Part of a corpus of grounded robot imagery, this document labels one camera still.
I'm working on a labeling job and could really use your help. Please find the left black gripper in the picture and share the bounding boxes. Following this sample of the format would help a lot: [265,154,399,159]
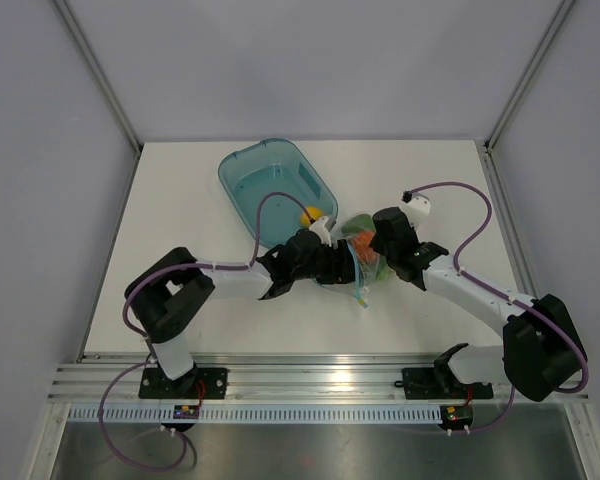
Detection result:
[292,240,365,285]

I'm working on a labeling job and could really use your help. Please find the clear zip top bag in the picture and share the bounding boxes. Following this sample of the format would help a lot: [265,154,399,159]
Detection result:
[314,213,393,308]

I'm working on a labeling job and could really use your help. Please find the yellow fake fruit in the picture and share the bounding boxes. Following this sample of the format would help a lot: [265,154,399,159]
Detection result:
[300,206,324,228]

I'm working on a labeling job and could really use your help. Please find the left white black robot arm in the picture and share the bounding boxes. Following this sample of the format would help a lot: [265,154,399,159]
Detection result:
[122,230,360,398]

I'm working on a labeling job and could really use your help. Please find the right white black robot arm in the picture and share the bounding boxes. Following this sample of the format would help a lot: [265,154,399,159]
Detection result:
[371,207,589,402]

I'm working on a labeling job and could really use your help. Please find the orange fake fruit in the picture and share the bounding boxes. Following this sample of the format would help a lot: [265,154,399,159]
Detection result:
[352,230,376,262]

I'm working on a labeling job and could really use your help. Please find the green fake bell pepper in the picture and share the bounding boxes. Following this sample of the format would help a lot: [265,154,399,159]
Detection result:
[341,213,375,236]

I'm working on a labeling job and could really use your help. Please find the teal transparent plastic bin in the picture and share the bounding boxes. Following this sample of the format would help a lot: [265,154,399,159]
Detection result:
[218,138,338,248]

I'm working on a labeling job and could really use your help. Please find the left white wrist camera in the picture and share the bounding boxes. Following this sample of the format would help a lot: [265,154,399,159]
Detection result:
[308,216,332,247]

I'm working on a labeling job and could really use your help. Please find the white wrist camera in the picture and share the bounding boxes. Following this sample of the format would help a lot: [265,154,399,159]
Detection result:
[308,216,332,247]
[400,191,431,230]

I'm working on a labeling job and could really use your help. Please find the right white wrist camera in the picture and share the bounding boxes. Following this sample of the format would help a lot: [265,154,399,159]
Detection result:
[400,191,431,230]

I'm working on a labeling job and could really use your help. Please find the aluminium mounting rail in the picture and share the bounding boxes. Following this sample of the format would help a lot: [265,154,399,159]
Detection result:
[47,353,591,405]

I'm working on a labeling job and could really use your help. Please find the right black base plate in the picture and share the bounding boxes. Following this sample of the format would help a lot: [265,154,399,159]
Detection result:
[393,367,494,400]

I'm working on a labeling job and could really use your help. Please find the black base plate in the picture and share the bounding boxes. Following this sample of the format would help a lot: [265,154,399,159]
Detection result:
[393,367,494,400]
[138,367,229,400]

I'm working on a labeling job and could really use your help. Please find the white slotted cable duct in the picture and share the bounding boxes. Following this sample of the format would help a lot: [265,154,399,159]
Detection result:
[68,403,442,425]

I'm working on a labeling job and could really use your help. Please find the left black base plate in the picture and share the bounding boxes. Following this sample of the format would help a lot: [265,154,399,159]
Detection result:
[138,367,229,400]

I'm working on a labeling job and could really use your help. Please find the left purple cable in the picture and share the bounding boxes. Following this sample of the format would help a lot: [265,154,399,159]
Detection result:
[98,192,311,471]

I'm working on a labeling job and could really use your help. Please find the right aluminium frame post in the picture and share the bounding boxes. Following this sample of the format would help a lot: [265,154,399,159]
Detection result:
[484,0,578,156]

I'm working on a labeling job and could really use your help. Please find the aluminium frame post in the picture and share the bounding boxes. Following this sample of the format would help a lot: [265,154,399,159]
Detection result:
[54,0,142,156]
[484,0,578,156]

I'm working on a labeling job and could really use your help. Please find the left aluminium frame post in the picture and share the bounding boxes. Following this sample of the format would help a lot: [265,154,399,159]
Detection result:
[54,0,142,156]

